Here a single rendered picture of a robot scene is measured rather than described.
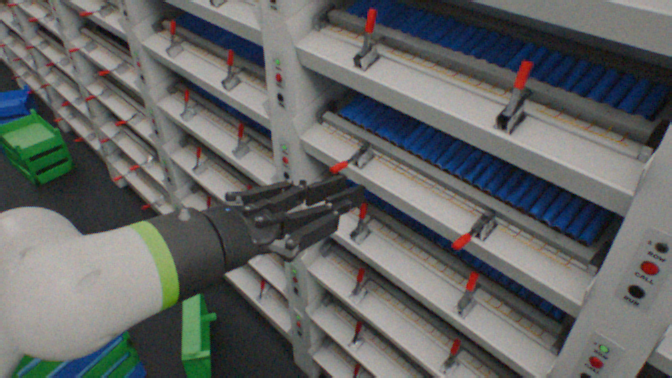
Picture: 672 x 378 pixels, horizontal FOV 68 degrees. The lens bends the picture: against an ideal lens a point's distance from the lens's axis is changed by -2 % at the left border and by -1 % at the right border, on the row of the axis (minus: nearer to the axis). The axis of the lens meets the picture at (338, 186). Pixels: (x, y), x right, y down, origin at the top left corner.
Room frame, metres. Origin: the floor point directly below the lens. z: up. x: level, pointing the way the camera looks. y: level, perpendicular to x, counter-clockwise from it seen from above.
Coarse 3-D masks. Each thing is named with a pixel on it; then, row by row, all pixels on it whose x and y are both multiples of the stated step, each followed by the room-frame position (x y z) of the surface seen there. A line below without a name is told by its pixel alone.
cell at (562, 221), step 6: (576, 198) 0.59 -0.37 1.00; (570, 204) 0.59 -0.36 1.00; (576, 204) 0.58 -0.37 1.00; (582, 204) 0.59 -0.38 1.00; (564, 210) 0.58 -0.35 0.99; (570, 210) 0.57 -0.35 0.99; (576, 210) 0.58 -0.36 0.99; (564, 216) 0.57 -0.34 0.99; (570, 216) 0.57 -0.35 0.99; (558, 222) 0.56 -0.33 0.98; (564, 222) 0.56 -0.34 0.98; (564, 228) 0.55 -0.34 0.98
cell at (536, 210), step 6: (552, 186) 0.62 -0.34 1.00; (546, 192) 0.62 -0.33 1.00; (552, 192) 0.61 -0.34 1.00; (558, 192) 0.62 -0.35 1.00; (540, 198) 0.61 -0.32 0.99; (546, 198) 0.60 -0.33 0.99; (552, 198) 0.60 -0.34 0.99; (540, 204) 0.59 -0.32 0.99; (546, 204) 0.59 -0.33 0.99; (534, 210) 0.59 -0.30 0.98; (540, 210) 0.59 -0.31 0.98; (540, 216) 0.58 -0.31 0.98
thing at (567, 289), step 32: (320, 96) 0.91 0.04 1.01; (352, 96) 0.96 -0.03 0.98; (320, 128) 0.88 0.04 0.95; (320, 160) 0.85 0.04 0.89; (384, 160) 0.77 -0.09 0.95; (384, 192) 0.71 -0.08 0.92; (416, 192) 0.68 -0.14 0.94; (448, 224) 0.61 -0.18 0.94; (480, 256) 0.57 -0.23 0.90; (512, 256) 0.53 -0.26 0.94; (544, 256) 0.52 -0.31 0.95; (544, 288) 0.48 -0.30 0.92; (576, 288) 0.46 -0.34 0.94
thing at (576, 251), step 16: (336, 128) 0.86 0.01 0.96; (352, 128) 0.83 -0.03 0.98; (368, 144) 0.80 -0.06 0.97; (384, 144) 0.78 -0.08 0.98; (400, 160) 0.74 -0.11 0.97; (416, 160) 0.73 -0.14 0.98; (432, 176) 0.69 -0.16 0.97; (448, 176) 0.68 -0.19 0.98; (464, 192) 0.64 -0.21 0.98; (480, 192) 0.63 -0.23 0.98; (464, 208) 0.62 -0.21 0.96; (496, 208) 0.60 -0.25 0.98; (512, 208) 0.59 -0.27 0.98; (512, 224) 0.58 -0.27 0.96; (528, 224) 0.56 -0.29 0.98; (544, 240) 0.54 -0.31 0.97; (560, 240) 0.52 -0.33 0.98; (576, 256) 0.50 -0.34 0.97; (592, 256) 0.49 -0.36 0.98
